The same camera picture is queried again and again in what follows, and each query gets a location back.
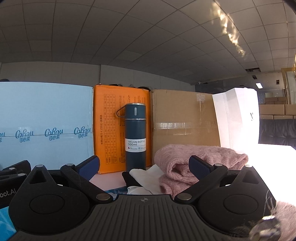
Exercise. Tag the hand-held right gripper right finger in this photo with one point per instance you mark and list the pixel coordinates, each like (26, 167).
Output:
(198, 165)

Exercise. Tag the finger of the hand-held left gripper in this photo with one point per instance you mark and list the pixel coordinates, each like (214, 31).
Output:
(13, 177)
(20, 166)

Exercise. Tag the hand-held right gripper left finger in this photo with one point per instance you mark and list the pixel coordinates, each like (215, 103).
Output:
(89, 165)

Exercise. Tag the pink knitted sweater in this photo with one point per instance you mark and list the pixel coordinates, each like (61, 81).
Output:
(175, 160)

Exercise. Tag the white garment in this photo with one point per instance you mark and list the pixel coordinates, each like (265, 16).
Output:
(150, 176)

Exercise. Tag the printed desk mat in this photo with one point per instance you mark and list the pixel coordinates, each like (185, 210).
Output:
(5, 220)

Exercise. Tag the orange flat box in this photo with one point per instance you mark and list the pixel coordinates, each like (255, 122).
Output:
(108, 139)

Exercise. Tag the black cloth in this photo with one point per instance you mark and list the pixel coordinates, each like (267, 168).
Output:
(128, 178)

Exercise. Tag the brown cardboard box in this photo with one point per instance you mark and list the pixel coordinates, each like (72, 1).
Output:
(180, 111)

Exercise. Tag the dark blue vacuum bottle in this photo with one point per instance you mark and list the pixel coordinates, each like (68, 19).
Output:
(135, 129)

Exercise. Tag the light blue carton box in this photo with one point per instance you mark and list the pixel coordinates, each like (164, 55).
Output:
(46, 111)

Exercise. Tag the white paper bag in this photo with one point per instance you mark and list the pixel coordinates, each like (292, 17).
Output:
(235, 115)

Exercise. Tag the black leather chair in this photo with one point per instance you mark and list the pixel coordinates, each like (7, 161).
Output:
(277, 132)

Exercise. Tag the stack of cardboard boxes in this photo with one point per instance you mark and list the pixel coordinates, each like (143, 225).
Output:
(271, 109)

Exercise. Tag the pink fuzzy cloth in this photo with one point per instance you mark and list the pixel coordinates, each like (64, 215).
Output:
(284, 213)

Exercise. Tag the ceiling light panel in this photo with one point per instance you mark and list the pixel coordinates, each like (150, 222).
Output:
(259, 85)

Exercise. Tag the gold door frame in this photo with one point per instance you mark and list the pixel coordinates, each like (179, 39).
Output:
(284, 83)

